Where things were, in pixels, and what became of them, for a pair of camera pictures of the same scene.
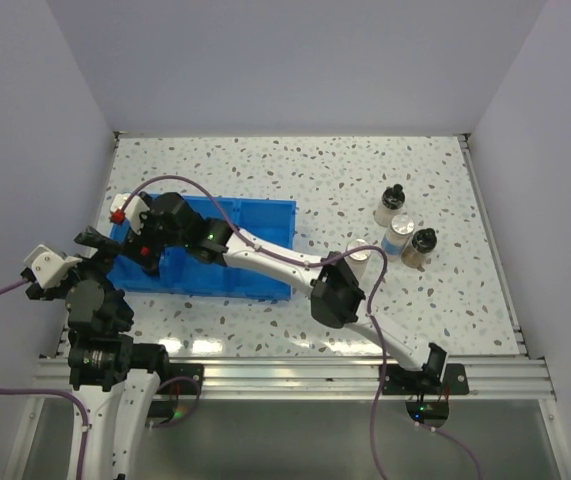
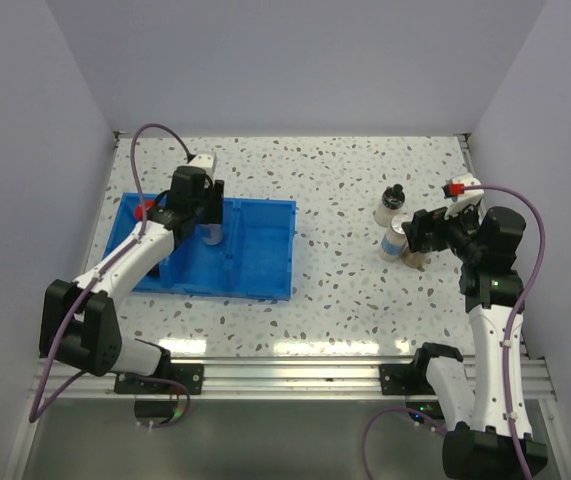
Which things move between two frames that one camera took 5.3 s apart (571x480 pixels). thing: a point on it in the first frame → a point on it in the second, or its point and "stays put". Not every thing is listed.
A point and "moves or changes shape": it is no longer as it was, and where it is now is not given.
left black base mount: x=182 y=379 stays put
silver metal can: x=357 y=261 moves or changes shape
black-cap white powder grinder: x=392 y=199 stays put
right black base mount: x=405 y=382 stays put
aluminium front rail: x=328 y=378 stays put
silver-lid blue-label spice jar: x=393 y=240 stays put
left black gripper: x=103 y=256 → x=214 y=194
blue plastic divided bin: x=182 y=273 stays put
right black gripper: x=135 y=241 → x=426 y=221
